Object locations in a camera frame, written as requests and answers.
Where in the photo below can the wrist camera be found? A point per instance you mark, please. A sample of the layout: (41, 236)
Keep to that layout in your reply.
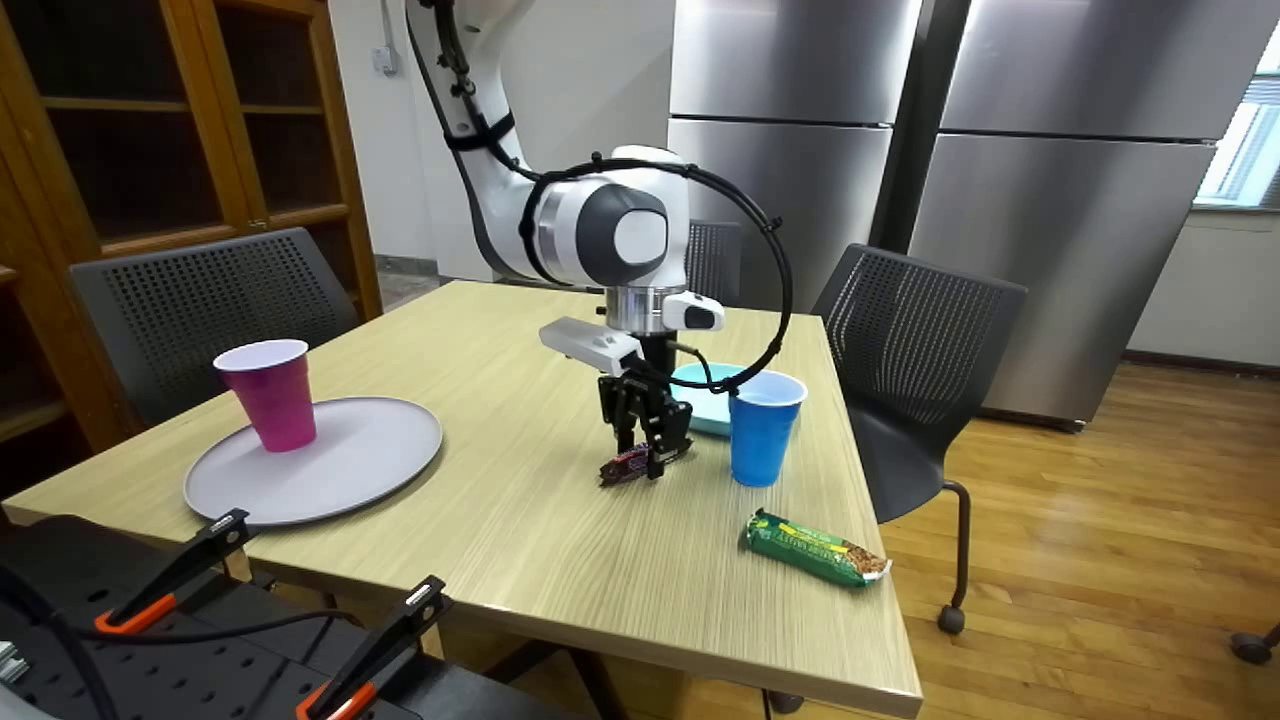
(590, 343)

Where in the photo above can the stainless steel refrigerator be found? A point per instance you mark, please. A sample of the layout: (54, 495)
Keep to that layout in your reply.
(1060, 250)
(780, 170)

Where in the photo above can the teal plate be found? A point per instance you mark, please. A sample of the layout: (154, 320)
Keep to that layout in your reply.
(705, 410)

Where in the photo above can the black perforated board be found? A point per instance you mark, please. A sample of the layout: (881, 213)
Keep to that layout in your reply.
(200, 670)

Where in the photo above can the chair caster wheel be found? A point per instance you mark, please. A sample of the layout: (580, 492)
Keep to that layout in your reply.
(1252, 645)

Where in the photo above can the dark candy bar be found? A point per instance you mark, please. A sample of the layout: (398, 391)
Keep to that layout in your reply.
(625, 468)

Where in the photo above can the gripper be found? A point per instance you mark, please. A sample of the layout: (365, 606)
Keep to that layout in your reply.
(655, 360)

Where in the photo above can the grey mesh chair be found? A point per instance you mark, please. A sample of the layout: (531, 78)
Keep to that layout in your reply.
(915, 350)
(712, 262)
(210, 310)

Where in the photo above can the wooden glass-door cabinet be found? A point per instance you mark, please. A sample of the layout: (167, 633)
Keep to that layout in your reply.
(130, 130)

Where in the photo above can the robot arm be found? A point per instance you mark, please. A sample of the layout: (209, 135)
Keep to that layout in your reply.
(500, 215)

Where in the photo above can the window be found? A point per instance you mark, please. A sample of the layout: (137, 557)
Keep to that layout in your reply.
(1245, 150)

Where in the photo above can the grey round plate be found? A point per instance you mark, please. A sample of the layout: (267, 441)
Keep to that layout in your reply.
(360, 460)

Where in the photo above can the green wrapped snack bar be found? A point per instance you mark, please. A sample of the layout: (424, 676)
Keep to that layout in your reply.
(810, 548)

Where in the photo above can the wall socket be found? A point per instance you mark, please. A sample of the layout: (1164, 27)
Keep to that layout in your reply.
(385, 60)

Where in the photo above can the blue plastic cup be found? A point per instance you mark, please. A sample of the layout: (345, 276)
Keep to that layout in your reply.
(763, 440)

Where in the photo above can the pink plastic cup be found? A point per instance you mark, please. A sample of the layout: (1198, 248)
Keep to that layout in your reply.
(275, 400)

